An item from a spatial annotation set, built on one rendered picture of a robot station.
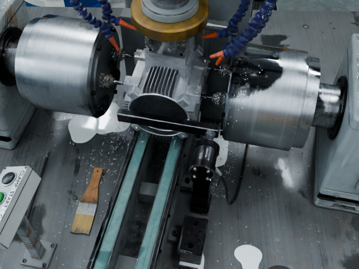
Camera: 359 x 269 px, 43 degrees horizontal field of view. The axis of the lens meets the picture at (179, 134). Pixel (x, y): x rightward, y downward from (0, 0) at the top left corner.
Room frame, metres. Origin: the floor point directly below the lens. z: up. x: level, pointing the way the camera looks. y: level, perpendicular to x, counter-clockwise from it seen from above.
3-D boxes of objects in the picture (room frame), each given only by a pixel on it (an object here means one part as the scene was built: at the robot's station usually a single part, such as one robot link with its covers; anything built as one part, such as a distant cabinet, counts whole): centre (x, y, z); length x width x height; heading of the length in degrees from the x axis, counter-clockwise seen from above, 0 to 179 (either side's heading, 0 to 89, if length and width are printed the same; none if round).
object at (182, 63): (0.86, 0.02, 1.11); 0.12 x 0.11 x 0.07; 168
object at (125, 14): (0.98, 0.00, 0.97); 0.30 x 0.11 x 0.34; 78
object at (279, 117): (0.77, -0.25, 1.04); 0.41 x 0.25 x 0.25; 78
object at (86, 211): (0.61, 0.24, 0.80); 0.21 x 0.05 x 0.01; 173
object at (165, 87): (0.83, 0.03, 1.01); 0.20 x 0.19 x 0.19; 168
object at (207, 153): (0.77, -0.13, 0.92); 0.45 x 0.13 x 0.24; 168
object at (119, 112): (0.70, 0.03, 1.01); 0.26 x 0.04 x 0.03; 78
